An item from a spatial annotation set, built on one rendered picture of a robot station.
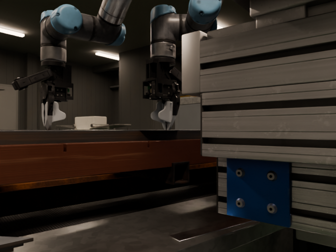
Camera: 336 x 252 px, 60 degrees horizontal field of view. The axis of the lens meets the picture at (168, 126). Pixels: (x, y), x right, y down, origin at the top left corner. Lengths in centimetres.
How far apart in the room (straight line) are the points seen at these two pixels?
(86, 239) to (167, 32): 59
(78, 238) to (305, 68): 40
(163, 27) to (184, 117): 108
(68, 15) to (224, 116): 59
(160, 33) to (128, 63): 813
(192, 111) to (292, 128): 148
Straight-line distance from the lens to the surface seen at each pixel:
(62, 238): 52
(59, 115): 96
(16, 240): 41
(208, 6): 74
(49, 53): 96
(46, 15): 100
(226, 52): 41
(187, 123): 185
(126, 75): 897
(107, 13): 90
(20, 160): 53
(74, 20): 88
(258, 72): 38
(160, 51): 85
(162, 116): 83
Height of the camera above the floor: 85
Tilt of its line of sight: 1 degrees up
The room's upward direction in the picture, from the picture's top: straight up
